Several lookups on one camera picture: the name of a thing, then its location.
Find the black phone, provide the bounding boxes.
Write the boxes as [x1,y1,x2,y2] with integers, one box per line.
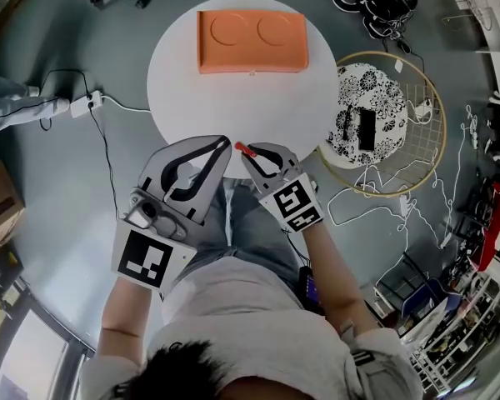
[357,108,378,151]

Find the red frame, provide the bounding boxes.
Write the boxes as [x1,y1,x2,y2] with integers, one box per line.
[476,180,500,273]

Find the person's right forearm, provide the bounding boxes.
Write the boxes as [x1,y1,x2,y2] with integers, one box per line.
[301,222,371,338]

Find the black power cable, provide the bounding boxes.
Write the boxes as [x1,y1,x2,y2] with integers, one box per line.
[38,68,129,221]

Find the orange box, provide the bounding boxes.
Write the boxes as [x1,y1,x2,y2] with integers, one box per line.
[196,9,310,76]

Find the black waist device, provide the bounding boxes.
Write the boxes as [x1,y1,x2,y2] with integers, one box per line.
[297,265,325,317]

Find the gold wire side table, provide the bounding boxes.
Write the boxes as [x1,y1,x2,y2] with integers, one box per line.
[315,50,448,200]

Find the person's grey shirt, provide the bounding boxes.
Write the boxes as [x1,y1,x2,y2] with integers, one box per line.
[77,245,425,400]

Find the person's left forearm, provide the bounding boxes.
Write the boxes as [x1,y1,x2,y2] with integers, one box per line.
[98,273,168,352]

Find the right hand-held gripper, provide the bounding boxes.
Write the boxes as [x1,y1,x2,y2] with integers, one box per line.
[241,141,328,234]

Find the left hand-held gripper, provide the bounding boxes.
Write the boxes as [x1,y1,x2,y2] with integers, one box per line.
[114,134,233,294]

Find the white square power strip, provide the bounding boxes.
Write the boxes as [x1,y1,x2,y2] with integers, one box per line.
[69,90,104,119]

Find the person's grey jeans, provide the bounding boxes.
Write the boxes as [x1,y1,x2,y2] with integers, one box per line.
[209,176,306,275]

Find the white round table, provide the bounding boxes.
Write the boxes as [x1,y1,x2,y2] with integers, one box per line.
[146,0,339,181]

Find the brown cardboard box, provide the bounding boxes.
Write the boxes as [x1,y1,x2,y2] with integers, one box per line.
[0,158,27,258]

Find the black white floral cushion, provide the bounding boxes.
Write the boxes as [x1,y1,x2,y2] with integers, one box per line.
[324,63,410,170]

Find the long tangled white cable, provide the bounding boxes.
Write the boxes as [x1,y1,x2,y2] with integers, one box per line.
[327,104,483,293]

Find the small red cylinder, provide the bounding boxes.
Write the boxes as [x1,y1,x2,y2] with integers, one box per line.
[234,141,258,160]

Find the short white power cable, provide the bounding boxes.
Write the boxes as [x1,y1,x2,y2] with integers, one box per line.
[101,95,152,115]

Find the blue chair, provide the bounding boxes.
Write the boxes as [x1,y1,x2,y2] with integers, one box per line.
[401,278,464,329]

